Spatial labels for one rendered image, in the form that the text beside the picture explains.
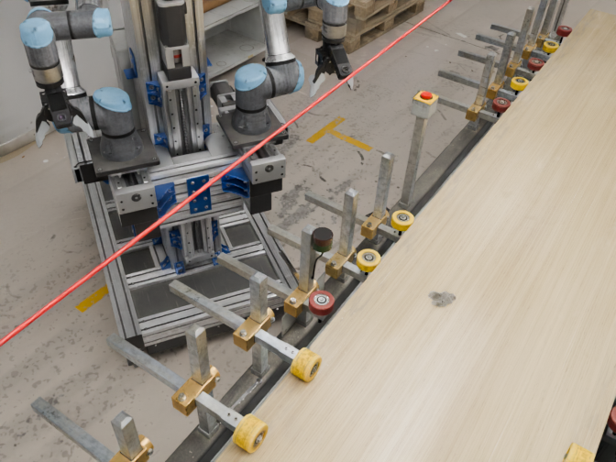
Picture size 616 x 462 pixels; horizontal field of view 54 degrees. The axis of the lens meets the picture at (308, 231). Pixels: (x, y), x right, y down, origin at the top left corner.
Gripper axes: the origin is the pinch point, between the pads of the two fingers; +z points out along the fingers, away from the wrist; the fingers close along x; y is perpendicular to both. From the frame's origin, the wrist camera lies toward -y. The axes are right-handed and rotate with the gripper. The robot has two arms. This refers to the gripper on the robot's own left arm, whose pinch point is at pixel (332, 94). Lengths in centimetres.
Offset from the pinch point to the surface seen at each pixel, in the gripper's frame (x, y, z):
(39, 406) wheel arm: 106, -59, 36
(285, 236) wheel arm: 19, -10, 49
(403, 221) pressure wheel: -20, -25, 41
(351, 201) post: 3.8, -27.2, 23.1
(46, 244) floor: 110, 110, 132
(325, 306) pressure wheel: 23, -51, 41
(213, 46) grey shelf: -34, 279, 118
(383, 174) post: -16.6, -12.7, 28.1
